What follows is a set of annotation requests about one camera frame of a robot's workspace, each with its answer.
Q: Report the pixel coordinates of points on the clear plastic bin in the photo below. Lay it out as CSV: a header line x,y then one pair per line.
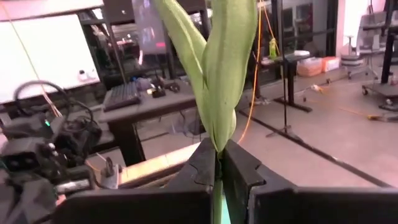
x,y
309,67

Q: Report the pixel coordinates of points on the black backlit keyboard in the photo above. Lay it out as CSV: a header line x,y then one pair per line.
x,y
121,96

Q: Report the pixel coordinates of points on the table edge clamp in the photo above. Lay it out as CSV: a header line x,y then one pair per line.
x,y
110,179

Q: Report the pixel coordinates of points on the black rolling cart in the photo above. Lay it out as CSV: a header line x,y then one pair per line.
x,y
387,56

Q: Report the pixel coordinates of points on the white board panel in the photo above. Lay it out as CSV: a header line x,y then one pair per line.
x,y
46,53

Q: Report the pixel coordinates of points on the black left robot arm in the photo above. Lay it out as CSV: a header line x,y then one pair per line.
x,y
28,155

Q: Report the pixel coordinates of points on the dark gray desk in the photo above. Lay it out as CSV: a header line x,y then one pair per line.
x,y
155,104

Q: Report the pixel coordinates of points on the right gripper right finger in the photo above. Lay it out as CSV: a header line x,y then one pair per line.
x,y
311,208

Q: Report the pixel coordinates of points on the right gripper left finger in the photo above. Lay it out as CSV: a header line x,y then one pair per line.
x,y
155,208

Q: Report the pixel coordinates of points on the computer monitor with pink bar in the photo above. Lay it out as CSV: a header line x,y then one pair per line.
x,y
149,28

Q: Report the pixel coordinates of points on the black artificial tulip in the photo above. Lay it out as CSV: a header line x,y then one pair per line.
x,y
224,77

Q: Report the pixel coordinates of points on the green bottle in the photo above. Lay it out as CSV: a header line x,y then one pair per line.
x,y
273,49

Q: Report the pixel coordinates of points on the round white stool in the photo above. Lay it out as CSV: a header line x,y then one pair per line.
x,y
351,59

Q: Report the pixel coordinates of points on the black side table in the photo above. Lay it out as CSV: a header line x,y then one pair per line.
x,y
290,81

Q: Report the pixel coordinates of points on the orange box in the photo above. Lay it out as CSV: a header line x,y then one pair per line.
x,y
331,63

